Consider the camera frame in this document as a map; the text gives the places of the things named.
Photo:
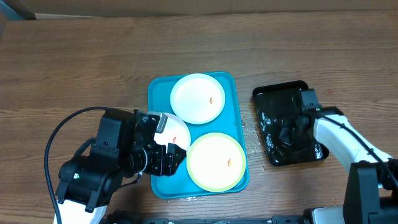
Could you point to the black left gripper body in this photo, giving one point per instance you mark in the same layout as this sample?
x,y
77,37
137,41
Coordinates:
x,y
149,161

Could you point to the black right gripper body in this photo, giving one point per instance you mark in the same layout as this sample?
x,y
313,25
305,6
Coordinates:
x,y
295,138

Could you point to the white plate with red stain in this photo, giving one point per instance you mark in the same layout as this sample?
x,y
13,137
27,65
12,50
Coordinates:
x,y
174,131

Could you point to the yellow-green plate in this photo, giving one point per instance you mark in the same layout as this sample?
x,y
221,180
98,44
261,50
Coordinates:
x,y
216,162

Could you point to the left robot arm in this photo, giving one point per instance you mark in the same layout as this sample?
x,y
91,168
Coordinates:
x,y
124,147

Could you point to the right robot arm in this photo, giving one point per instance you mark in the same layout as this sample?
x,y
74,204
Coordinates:
x,y
371,191

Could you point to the teal plastic tray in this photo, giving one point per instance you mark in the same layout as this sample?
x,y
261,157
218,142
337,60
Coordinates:
x,y
228,122

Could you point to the black water tray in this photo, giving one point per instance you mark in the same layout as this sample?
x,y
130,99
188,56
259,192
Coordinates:
x,y
274,104

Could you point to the white plate far side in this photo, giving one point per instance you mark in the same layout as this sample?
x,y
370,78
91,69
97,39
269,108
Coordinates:
x,y
197,98

